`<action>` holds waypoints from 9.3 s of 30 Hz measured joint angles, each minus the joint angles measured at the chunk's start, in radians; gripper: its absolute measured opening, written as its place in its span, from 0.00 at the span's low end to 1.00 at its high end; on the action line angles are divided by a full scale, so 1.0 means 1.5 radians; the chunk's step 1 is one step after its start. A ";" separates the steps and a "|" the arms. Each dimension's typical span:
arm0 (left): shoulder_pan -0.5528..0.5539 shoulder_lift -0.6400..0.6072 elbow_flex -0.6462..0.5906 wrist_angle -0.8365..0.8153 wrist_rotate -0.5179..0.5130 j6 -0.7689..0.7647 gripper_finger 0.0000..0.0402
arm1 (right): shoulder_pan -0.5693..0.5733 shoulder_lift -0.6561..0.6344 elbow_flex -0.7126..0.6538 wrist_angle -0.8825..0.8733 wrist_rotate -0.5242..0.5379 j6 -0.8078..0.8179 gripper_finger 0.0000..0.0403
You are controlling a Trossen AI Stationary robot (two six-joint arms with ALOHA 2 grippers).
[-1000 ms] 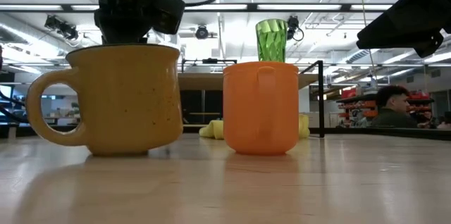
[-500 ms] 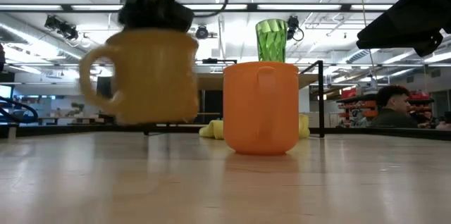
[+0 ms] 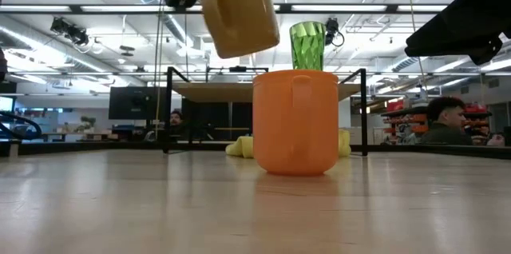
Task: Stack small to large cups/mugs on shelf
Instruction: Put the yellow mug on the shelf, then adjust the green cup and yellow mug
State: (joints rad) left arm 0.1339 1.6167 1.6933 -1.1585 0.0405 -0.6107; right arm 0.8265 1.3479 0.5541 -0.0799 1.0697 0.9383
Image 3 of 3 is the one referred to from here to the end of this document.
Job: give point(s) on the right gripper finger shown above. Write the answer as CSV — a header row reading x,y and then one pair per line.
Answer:
x,y
451,42

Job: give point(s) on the amber yellow mug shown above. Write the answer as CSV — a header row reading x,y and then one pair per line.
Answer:
x,y
243,18

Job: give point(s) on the green faceted glass tumbler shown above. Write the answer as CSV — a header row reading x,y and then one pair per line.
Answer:
x,y
307,46

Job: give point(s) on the wooden shelf with black legs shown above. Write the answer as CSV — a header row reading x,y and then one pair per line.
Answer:
x,y
223,92

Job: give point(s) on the person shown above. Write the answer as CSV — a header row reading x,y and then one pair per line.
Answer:
x,y
447,126
176,120

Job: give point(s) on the red storage rack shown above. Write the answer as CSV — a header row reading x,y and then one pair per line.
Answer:
x,y
403,118

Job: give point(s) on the black ceiling-mounted device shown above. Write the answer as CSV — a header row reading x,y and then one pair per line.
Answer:
x,y
332,28
70,30

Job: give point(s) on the black monitor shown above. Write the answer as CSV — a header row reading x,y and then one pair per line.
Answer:
x,y
131,102

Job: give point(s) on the yellow cloth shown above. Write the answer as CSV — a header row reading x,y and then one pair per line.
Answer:
x,y
239,146

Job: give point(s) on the potted plant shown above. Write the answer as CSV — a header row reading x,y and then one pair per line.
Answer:
x,y
85,123

